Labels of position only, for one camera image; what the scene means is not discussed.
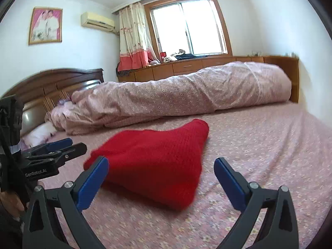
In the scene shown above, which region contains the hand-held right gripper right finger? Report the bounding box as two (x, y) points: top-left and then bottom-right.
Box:
(214, 157), (299, 249)

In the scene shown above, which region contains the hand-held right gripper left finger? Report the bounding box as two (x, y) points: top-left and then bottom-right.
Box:
(23, 156), (109, 249)

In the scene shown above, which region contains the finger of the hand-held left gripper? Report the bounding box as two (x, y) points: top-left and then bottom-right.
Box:
(24, 143), (88, 161)
(23, 138), (73, 156)

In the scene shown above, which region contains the red knit sweater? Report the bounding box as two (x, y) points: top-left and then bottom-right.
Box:
(83, 118), (210, 211)

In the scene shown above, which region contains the pile of clothes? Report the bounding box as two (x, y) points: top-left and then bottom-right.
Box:
(163, 49), (208, 63)

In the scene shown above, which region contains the person's left hand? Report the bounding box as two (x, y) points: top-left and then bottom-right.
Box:
(0, 192), (28, 217)

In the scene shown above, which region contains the white pillow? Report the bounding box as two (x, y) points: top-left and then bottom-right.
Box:
(22, 121), (56, 147)

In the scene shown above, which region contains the purple cloth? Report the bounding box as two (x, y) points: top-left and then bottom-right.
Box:
(57, 97), (74, 107)

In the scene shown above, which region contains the pink floral bed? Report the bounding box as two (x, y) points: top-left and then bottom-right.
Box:
(19, 100), (330, 249)

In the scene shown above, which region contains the dark wooden headboard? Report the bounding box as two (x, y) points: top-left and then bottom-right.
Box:
(0, 68), (104, 138)

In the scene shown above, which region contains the person's grey clothing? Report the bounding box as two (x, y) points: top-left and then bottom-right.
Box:
(0, 207), (26, 249)

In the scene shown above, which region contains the dark cloth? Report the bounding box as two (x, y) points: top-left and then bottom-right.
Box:
(115, 62), (135, 77)

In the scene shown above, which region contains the pink floral quilt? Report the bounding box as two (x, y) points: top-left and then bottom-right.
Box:
(49, 61), (292, 135)

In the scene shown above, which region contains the wooden low cabinet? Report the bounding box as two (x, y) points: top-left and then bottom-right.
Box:
(117, 55), (265, 83)

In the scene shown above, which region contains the cream and red curtain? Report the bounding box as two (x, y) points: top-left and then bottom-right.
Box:
(118, 2), (160, 72)

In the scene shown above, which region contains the wooden side cabinet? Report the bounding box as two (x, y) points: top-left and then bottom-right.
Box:
(263, 54), (300, 103)

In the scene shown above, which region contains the framed wall poster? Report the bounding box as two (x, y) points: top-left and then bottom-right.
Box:
(28, 6), (63, 45)

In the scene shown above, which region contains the wall air conditioner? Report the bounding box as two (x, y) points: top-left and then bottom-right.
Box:
(80, 12), (116, 33)

